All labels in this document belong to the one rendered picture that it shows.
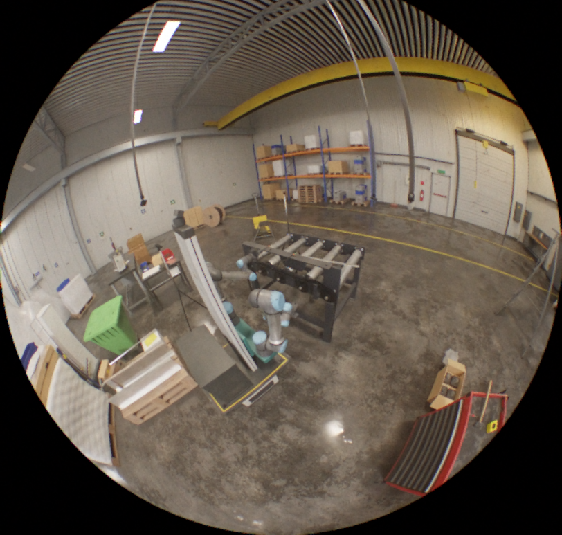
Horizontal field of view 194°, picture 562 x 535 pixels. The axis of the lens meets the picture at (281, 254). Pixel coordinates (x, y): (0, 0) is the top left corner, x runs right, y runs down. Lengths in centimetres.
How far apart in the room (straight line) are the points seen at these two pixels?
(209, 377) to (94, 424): 221
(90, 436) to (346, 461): 281
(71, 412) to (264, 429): 233
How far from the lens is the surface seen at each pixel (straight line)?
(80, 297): 712
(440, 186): 1033
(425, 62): 802
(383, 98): 1102
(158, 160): 1158
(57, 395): 276
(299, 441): 195
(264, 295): 99
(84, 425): 294
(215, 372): 133
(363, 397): 206
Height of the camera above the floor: 195
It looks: 28 degrees down
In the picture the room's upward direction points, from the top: 8 degrees counter-clockwise
